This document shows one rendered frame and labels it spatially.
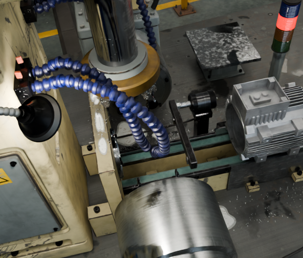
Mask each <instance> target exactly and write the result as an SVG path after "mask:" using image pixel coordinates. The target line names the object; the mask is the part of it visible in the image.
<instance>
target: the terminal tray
mask: <svg viewBox="0 0 303 258"><path fill-rule="evenodd" d="M270 79H273V81H271V80H270ZM237 86H240V88H238V87H237ZM284 97H285V98H286V100H283V98H284ZM231 102H232V103H233V104H234V105H235V106H234V105H233V104H232V105H233V107H234V109H235V111H236V113H237V115H238V117H239V119H240V121H241V123H242V122H243V123H242V124H243V125H244V126H245V125H249V124H254V125H255V126H257V124H258V123H259V125H261V124H262V123H264V124H266V122H268V123H270V121H272V122H274V121H275V120H277V121H279V119H281V120H283V119H284V118H285V116H286V112H287V110H288V107H289V104H290V99H289V98H288V96H287V95H286V93H285V92H284V90H283V89H282V87H281V86H280V85H279V83H278V82H277V80H276V79H275V77H269V78H264V79H259V80H255V81H250V82H244V83H240V84H235V85H233V90H232V101H231ZM248 105H251V107H248ZM236 108H237V109H238V111H239V113H240V114H239V113H238V111H237V109H236Z"/></svg>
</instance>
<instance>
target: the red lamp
mask: <svg viewBox="0 0 303 258"><path fill-rule="evenodd" d="M297 17H298V16H297ZM297 17H295V18H284V17H282V16H280V14H278V19H277V24H276V26H277V27H278V28H279V29H281V30H285V31H289V30H292V29H294V28H295V25H296V21H297Z"/></svg>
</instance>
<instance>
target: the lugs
mask: <svg viewBox="0 0 303 258"><path fill-rule="evenodd" d="M293 86H296V85H295V82H291V83H286V84H285V88H288V87H293ZM228 100H229V102H231V101H232V95H229V96H228ZM225 127H226V130H228V129H227V124H226V122H225ZM244 131H245V134H246V135H250V134H255V131H254V125H253V124H249V125H245V126H244ZM239 158H240V160H242V161H244V160H248V159H249V158H246V159H245V157H244V155H243V154H239Z"/></svg>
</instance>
